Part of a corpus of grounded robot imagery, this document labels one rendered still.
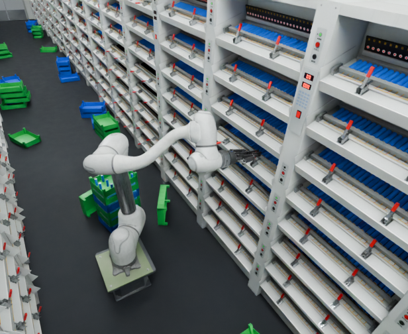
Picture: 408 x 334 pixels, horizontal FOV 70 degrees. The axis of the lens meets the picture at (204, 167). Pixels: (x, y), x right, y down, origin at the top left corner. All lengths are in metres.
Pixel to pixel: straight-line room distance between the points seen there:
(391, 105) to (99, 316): 1.95
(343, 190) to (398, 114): 0.39
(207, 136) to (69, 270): 1.53
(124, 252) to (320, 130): 1.32
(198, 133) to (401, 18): 0.83
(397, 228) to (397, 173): 0.21
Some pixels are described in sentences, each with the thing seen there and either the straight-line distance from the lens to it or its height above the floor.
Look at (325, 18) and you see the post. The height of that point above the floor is 1.74.
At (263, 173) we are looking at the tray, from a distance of 1.63.
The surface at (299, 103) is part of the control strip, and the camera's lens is 1.30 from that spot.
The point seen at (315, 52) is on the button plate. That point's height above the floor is 1.62.
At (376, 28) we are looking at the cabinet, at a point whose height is 1.71.
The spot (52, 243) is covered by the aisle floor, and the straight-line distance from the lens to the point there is 2.65.
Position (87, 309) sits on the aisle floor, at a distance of 2.24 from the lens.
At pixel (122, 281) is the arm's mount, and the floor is 0.21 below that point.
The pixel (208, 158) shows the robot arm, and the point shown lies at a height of 1.13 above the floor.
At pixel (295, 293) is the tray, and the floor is 0.35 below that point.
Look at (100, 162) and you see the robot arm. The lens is 1.56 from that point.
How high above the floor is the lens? 1.91
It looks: 37 degrees down
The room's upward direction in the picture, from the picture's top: 3 degrees clockwise
